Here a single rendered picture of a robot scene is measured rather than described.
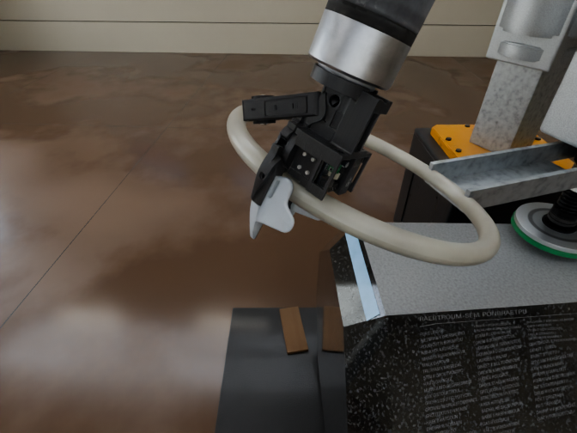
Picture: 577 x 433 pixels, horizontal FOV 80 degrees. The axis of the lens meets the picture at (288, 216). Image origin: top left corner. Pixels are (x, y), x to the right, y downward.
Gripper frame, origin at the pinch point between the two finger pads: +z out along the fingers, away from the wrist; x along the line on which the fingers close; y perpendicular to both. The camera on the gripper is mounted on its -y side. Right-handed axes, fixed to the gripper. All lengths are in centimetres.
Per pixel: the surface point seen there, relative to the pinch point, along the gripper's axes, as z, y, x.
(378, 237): -6.4, 12.9, 2.3
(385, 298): 23.3, 14.1, 41.2
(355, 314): 31, 11, 39
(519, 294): 11, 37, 62
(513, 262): 8, 32, 72
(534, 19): -53, -6, 124
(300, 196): -6.5, 3.6, -1.1
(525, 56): -43, -3, 129
